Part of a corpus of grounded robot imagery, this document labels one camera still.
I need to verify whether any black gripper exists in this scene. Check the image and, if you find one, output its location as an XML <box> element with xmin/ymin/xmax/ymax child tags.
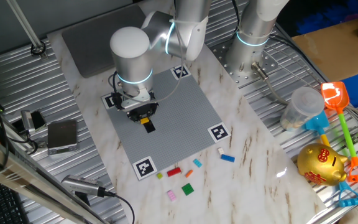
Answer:
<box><xmin>126</xmin><ymin>102</ymin><xmax>160</xmax><ymax>124</ymax></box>

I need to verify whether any red Lego brick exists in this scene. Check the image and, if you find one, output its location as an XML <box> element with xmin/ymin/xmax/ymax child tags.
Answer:
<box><xmin>167</xmin><ymin>167</ymin><xmax>182</xmax><ymax>178</ymax></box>

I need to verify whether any grey Lego baseplate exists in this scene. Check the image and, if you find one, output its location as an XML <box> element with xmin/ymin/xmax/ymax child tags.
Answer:
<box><xmin>100</xmin><ymin>64</ymin><xmax>232</xmax><ymax>181</ymax></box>

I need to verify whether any green Lego plate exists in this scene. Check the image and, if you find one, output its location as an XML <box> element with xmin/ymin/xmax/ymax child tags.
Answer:
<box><xmin>181</xmin><ymin>182</ymin><xmax>195</xmax><ymax>197</ymax></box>

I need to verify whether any black white ArUco marker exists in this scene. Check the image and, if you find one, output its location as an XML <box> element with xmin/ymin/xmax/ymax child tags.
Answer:
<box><xmin>207</xmin><ymin>122</ymin><xmax>232</xmax><ymax>144</ymax></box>
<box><xmin>170</xmin><ymin>64</ymin><xmax>191</xmax><ymax>80</ymax></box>
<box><xmin>132</xmin><ymin>156</ymin><xmax>158</xmax><ymax>181</ymax></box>
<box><xmin>100</xmin><ymin>94</ymin><xmax>117</xmax><ymax>110</ymax></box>

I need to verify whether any silver digital scale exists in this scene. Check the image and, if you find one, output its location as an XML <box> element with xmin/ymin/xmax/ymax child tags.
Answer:
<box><xmin>47</xmin><ymin>119</ymin><xmax>80</xmax><ymax>156</ymax></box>

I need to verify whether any grey fabric pad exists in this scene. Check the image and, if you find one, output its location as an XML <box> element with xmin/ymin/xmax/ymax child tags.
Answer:
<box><xmin>61</xmin><ymin>3</ymin><xmax>150</xmax><ymax>78</ymax></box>

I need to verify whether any silver metal pole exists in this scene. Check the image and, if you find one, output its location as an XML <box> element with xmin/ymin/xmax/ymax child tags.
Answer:
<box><xmin>6</xmin><ymin>0</ymin><xmax>48</xmax><ymax>60</ymax></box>

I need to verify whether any clear plastic cup with bricks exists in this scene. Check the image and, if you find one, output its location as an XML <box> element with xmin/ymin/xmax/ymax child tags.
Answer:
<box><xmin>280</xmin><ymin>86</ymin><xmax>325</xmax><ymax>132</ymax></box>

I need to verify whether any gold piggy bank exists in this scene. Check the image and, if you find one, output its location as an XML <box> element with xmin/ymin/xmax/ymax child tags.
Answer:
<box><xmin>296</xmin><ymin>142</ymin><xmax>349</xmax><ymax>187</ymax></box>

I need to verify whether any brown cardboard box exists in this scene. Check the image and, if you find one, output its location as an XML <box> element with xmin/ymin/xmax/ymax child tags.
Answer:
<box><xmin>291</xmin><ymin>14</ymin><xmax>358</xmax><ymax>82</ymax></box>

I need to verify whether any blue fuzzy fabric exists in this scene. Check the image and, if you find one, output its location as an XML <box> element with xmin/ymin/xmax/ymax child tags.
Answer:
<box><xmin>296</xmin><ymin>0</ymin><xmax>358</xmax><ymax>35</ymax></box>

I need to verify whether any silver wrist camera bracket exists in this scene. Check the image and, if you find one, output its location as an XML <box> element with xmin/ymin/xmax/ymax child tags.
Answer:
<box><xmin>112</xmin><ymin>90</ymin><xmax>154</xmax><ymax>111</ymax></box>

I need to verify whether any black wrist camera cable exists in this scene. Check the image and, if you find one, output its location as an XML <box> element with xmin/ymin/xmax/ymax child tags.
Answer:
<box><xmin>110</xmin><ymin>70</ymin><xmax>124</xmax><ymax>108</ymax></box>

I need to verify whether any silver depth camera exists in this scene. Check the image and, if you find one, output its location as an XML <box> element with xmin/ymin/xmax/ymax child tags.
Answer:
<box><xmin>61</xmin><ymin>174</ymin><xmax>107</xmax><ymax>197</ymax></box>

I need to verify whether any grey robot conduit cable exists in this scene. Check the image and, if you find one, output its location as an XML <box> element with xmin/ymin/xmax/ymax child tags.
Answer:
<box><xmin>250</xmin><ymin>61</ymin><xmax>290</xmax><ymax>105</ymax></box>

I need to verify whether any aluminium frame bar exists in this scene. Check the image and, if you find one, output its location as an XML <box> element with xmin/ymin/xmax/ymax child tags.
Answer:
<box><xmin>0</xmin><ymin>127</ymin><xmax>108</xmax><ymax>224</ymax></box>

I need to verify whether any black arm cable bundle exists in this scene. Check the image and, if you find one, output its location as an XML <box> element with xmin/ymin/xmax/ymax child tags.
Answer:
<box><xmin>231</xmin><ymin>0</ymin><xmax>244</xmax><ymax>38</ymax></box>

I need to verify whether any perforated metal robot base plate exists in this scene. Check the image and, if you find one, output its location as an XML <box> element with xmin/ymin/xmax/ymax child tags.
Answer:
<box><xmin>209</xmin><ymin>39</ymin><xmax>281</xmax><ymax>90</ymax></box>

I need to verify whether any blue toy shovel yellow handle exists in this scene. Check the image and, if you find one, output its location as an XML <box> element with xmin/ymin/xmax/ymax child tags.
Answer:
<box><xmin>301</xmin><ymin>110</ymin><xmax>358</xmax><ymax>208</ymax></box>

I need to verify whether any orange toy shovel green handle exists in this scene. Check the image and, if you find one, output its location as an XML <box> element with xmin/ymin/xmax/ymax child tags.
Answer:
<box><xmin>320</xmin><ymin>81</ymin><xmax>358</xmax><ymax>183</ymax></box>

